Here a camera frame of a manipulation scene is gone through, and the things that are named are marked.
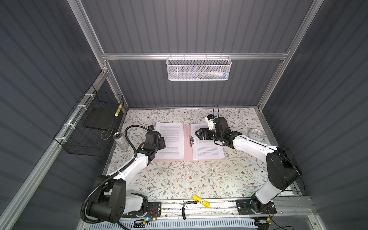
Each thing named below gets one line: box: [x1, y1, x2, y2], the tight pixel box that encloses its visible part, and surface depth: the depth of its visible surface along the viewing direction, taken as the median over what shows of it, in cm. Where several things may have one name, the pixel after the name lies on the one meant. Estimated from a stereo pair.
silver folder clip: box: [189, 135, 195, 148], surface depth 101 cm
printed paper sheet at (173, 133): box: [155, 122, 184, 160], surface depth 102 cm
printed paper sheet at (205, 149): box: [190, 123, 226, 161], surface depth 96 cm
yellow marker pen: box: [192, 194, 211, 208], surface depth 77 cm
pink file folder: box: [154, 123, 226, 162], surface depth 96 cm
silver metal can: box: [112, 131, 130, 151], surface depth 88 cm
